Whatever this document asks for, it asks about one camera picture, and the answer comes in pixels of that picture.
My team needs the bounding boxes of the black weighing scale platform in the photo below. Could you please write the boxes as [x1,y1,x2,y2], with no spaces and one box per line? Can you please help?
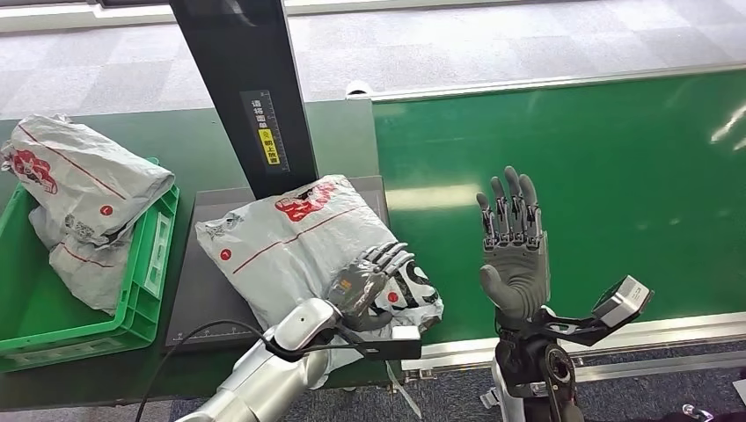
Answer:
[165,175,391,351]

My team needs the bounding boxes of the thin aluminium conveyor rail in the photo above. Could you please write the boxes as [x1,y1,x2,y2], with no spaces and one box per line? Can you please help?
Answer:
[347,60,746,104]

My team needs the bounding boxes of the green plastic basket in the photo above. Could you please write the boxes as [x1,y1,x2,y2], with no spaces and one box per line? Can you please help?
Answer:
[0,156,180,374]

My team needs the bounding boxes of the black scale column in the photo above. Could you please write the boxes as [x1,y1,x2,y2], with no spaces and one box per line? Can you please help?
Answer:
[169,0,319,200]

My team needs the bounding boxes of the black ruler label yellow sticker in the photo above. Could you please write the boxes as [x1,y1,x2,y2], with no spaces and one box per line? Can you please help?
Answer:
[239,89,291,175]

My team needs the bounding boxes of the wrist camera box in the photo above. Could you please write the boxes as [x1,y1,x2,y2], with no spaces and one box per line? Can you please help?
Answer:
[356,324,423,362]
[592,275,655,329]

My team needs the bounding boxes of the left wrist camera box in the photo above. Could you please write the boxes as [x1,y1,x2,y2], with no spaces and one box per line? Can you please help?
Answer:
[356,324,423,362]

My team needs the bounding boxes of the green conveyor belt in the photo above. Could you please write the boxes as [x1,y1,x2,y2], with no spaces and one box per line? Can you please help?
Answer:
[372,69,746,346]

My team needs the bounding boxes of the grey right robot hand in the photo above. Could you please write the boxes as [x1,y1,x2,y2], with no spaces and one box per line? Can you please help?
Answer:
[476,166,551,327]

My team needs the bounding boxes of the grey package with black print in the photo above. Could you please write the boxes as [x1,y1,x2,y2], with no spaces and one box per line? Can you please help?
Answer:
[194,174,444,389]

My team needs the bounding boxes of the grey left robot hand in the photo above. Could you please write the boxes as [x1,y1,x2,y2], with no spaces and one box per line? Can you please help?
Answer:
[325,241,416,333]

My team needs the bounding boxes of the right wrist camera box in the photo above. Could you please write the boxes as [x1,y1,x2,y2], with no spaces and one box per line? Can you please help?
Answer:
[592,275,655,329]

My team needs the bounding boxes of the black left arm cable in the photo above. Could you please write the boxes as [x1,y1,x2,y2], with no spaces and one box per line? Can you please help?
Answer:
[135,318,374,422]

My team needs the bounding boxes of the grey package with red cartoon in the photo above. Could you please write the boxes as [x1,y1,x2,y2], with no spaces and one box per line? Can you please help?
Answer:
[0,113,176,249]

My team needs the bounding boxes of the wide aluminium conveyor rail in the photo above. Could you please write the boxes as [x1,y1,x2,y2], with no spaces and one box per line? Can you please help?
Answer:
[400,312,746,386]

